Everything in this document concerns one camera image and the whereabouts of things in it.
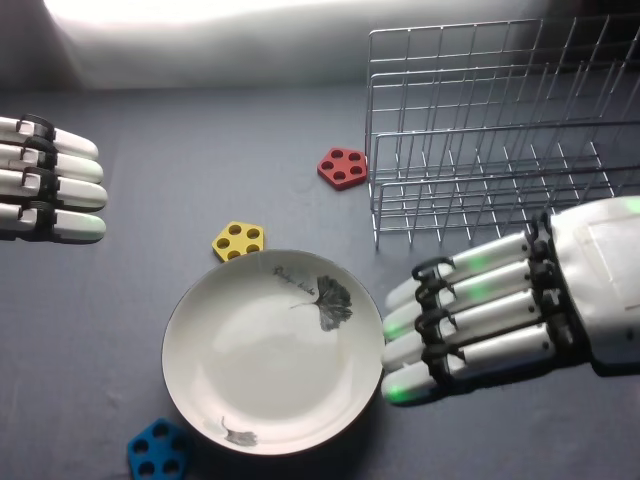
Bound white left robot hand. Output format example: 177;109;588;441
0;113;109;246

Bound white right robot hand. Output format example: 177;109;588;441
380;195;640;406

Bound white plate with leaf print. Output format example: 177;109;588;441
160;248;385;457

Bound grey table cloth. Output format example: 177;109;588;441
0;84;640;480

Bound yellow pentagon block with holes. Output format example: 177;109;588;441
211;221;266;264

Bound white backdrop sheet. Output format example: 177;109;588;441
0;0;640;91

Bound red pentagon block with holes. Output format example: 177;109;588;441
316;147;369;192

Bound blue pentagon block with holes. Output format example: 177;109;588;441
126;417;192;480

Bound silver wire dish rack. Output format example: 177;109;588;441
364;13;640;251

